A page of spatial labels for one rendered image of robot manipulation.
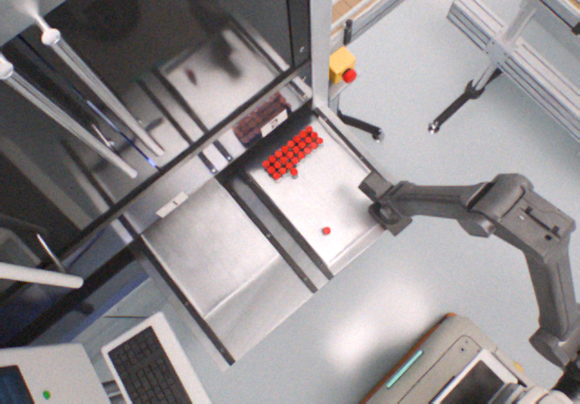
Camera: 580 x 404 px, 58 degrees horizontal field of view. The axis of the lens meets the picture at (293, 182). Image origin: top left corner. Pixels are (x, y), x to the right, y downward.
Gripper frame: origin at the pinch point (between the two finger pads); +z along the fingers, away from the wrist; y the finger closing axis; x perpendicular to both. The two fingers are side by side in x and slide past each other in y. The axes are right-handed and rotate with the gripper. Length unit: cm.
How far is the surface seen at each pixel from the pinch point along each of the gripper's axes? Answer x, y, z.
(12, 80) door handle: 40, 30, -93
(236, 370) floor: 71, 1, 90
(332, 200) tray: 7.2, 14.3, 1.8
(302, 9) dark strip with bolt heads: -4, 38, -53
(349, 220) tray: 7.3, 6.9, 1.9
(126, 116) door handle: 34, 31, -72
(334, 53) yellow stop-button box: -17.8, 42.0, -13.6
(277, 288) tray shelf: 34.3, 5.6, 2.1
